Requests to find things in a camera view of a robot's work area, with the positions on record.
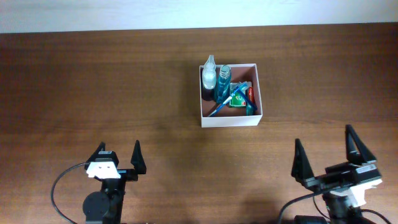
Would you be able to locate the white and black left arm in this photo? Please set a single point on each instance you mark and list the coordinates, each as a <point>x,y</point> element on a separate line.
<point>105,205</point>

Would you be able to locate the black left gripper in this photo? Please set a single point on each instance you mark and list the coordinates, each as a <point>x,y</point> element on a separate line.
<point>126,173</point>

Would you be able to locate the blue disposable razor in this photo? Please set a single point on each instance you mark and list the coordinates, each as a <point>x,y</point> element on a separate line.
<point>248,101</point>

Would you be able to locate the red and green toothpaste tube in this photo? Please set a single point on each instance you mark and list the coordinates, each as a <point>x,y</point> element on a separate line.
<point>250,95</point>

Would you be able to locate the clear foam soap pump bottle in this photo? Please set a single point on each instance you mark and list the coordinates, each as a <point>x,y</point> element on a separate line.
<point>208,78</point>

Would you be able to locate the green soap bar pack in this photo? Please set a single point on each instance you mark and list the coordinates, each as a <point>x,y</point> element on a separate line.
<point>237,100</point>

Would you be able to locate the teal mouthwash bottle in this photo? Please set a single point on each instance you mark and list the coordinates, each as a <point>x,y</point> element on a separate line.
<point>223,84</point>

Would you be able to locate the blue and white toothbrush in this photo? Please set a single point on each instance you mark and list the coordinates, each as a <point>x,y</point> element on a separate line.
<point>237,88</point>

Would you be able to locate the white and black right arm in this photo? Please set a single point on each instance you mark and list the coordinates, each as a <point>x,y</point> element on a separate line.
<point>339,209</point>

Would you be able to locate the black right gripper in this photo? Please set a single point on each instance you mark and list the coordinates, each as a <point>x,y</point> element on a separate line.
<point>333,177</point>

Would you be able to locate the white open cardboard box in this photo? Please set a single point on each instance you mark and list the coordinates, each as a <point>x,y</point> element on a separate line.
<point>228,117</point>

